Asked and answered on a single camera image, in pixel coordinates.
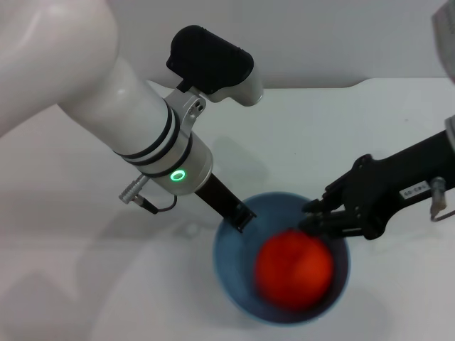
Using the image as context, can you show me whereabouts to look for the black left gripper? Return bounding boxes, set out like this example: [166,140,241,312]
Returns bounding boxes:
[194,173,257,234]

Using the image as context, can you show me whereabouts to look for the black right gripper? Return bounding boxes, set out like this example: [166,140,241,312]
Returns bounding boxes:
[296,130,449,242]

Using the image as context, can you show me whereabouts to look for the blue bowl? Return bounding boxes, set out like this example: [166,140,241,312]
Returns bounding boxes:
[212,191,353,325]

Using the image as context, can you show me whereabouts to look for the orange fruit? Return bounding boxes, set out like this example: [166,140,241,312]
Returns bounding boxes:
[254,229,335,310]

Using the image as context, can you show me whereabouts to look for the silver connector with grey cable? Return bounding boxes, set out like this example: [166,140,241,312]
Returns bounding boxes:
[428,176,455,222]

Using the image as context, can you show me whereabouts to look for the silver connector with black cable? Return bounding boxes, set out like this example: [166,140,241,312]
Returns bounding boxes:
[118,179,178,215]

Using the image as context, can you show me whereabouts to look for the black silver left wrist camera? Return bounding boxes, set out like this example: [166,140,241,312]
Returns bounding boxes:
[166,24,264,107]

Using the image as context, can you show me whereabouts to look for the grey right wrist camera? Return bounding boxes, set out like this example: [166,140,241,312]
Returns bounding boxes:
[430,0,455,85]

